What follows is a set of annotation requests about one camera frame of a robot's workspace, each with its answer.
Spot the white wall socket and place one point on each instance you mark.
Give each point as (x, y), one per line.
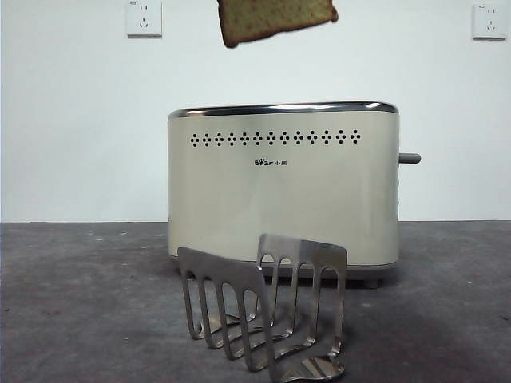
(487, 22)
(145, 20)

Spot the grey toaster lever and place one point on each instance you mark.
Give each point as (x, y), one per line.
(411, 158)

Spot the stainless steel toast rack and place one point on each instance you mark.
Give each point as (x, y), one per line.
(223, 269)

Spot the cream and steel toaster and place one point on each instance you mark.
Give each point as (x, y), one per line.
(239, 207)

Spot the slice of toast bread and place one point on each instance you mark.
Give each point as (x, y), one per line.
(275, 18)

